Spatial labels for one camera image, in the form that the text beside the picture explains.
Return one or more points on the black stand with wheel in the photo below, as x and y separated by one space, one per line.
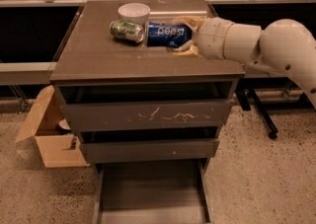
244 92

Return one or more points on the blue pepsi can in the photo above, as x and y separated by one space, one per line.
172 36

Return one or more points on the open cardboard box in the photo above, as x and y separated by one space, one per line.
58 147

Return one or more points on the grey open bottom drawer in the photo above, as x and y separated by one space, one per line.
157 192

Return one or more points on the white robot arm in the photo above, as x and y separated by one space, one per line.
284 47

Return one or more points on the grey middle drawer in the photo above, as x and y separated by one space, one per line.
149 144

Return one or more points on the grey three-drawer cabinet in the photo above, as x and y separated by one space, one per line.
92 57

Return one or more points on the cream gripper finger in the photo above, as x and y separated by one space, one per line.
186 50
193 22

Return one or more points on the grey top drawer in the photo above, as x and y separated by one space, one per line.
144 106

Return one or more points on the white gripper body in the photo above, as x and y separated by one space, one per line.
210 38

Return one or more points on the white bowl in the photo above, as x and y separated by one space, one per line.
134 12

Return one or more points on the green soda can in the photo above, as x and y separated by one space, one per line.
127 30

